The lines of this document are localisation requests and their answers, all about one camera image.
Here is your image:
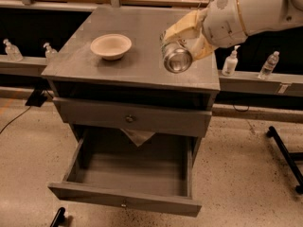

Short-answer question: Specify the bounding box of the clear plastic water bottle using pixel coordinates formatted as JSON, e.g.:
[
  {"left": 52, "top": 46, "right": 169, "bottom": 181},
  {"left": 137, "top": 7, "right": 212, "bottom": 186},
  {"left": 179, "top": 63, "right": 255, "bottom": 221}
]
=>
[{"left": 258, "top": 51, "right": 279, "bottom": 79}]

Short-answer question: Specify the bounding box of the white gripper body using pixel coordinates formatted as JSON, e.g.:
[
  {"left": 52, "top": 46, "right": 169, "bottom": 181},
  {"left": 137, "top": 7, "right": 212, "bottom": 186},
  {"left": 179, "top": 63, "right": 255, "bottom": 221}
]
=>
[{"left": 203, "top": 0, "right": 247, "bottom": 48}]

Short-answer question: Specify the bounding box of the silver 7up soda can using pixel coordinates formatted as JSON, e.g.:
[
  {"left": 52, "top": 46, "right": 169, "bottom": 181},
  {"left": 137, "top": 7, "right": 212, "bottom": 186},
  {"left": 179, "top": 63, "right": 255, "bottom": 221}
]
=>
[{"left": 160, "top": 34, "right": 193, "bottom": 74}]

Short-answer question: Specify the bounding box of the white pump lotion bottle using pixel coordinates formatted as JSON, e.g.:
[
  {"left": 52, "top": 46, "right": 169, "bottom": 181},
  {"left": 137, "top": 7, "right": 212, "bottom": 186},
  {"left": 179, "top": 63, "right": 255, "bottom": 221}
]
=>
[{"left": 222, "top": 45, "right": 239, "bottom": 77}]

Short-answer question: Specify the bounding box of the black handle bottom left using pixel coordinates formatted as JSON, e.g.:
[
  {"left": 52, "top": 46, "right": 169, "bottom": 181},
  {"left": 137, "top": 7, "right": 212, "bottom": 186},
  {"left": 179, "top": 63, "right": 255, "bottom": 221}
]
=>
[{"left": 50, "top": 207, "right": 65, "bottom": 227}]

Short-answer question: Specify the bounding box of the black cable on floor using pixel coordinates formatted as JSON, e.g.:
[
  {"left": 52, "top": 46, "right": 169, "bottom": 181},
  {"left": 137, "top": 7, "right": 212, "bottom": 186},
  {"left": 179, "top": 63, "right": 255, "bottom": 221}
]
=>
[{"left": 0, "top": 105, "right": 32, "bottom": 135}]

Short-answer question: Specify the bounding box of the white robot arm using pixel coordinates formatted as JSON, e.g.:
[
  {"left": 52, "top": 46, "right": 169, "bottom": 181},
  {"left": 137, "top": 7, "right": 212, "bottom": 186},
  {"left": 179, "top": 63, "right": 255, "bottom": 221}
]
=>
[{"left": 162, "top": 0, "right": 303, "bottom": 60}]

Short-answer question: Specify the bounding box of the grey wooden drawer cabinet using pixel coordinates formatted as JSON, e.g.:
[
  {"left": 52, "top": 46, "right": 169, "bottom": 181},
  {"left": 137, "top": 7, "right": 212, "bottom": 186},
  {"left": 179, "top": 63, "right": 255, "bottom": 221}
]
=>
[{"left": 42, "top": 6, "right": 222, "bottom": 163}]

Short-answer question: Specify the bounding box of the clear pump bottle near cabinet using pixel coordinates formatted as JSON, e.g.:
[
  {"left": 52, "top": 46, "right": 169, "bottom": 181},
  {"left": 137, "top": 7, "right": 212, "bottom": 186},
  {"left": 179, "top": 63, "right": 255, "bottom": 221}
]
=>
[{"left": 44, "top": 43, "right": 58, "bottom": 61}]

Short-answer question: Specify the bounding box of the black stand leg right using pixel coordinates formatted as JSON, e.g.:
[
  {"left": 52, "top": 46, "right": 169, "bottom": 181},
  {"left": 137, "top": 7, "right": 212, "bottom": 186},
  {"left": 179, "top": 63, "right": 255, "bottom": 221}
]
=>
[{"left": 266, "top": 126, "right": 303, "bottom": 195}]

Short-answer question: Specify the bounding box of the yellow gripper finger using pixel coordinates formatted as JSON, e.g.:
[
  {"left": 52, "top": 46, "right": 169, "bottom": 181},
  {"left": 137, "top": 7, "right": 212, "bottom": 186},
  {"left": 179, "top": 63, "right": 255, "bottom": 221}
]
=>
[
  {"left": 162, "top": 9, "right": 207, "bottom": 44},
  {"left": 188, "top": 35, "right": 217, "bottom": 61}
]

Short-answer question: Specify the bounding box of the white ceramic bowl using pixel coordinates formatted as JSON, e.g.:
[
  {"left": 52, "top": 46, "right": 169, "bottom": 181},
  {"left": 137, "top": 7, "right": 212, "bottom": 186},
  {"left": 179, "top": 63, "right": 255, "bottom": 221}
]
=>
[{"left": 90, "top": 34, "right": 132, "bottom": 61}]

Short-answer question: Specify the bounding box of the grey cloth in drawer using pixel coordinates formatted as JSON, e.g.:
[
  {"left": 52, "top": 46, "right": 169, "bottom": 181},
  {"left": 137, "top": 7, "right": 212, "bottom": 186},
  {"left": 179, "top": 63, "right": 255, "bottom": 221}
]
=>
[{"left": 122, "top": 129, "right": 154, "bottom": 147}]

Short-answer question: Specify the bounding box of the clear pump bottle far left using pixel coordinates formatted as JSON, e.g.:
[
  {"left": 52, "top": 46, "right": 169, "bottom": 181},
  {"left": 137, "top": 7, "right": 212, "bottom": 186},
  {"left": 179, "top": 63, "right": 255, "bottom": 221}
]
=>
[{"left": 3, "top": 39, "right": 23, "bottom": 61}]

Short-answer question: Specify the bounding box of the grey open lower drawer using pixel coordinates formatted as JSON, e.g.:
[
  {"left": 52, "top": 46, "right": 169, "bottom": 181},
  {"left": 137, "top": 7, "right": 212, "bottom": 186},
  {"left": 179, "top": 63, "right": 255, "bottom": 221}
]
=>
[{"left": 48, "top": 128, "right": 202, "bottom": 217}]

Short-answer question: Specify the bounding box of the grey upper drawer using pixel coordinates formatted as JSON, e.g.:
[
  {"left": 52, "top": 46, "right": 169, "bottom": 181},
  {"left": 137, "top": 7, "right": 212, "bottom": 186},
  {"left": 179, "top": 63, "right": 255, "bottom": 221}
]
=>
[{"left": 53, "top": 97, "right": 212, "bottom": 137}]

